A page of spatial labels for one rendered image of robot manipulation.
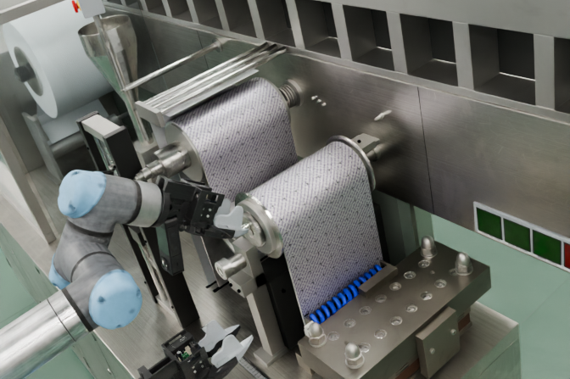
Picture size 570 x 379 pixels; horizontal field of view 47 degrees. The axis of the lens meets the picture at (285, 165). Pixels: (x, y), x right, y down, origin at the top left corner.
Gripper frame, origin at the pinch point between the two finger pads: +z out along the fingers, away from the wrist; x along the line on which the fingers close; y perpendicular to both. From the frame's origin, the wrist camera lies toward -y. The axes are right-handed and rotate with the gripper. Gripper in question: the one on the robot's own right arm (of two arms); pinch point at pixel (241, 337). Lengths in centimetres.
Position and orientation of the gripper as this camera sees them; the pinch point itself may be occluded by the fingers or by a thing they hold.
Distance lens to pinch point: 131.8
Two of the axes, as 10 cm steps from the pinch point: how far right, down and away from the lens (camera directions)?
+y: -2.2, -8.4, -5.0
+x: -6.1, -2.8, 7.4
